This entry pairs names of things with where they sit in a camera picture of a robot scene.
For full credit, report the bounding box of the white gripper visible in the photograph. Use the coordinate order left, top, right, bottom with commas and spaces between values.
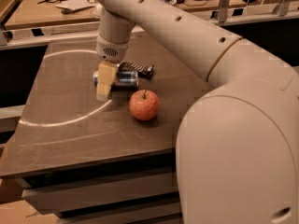
96, 36, 128, 101

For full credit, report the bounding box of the blue silver redbull can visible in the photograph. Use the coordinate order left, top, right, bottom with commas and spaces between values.
93, 70, 140, 89

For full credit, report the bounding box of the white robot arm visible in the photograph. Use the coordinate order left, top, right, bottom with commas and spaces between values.
96, 0, 299, 224

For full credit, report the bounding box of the black snack bag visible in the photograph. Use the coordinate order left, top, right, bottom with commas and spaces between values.
119, 62, 154, 78

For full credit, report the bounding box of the red apple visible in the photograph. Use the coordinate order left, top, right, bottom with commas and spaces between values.
129, 90, 160, 121

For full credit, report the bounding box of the white paper stack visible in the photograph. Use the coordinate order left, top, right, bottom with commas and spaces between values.
55, 0, 96, 10

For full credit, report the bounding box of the brown drawer cabinet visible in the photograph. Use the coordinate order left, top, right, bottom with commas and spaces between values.
1, 33, 209, 224

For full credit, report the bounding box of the aluminium frame rail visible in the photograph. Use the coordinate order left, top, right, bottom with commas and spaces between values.
1, 0, 298, 52

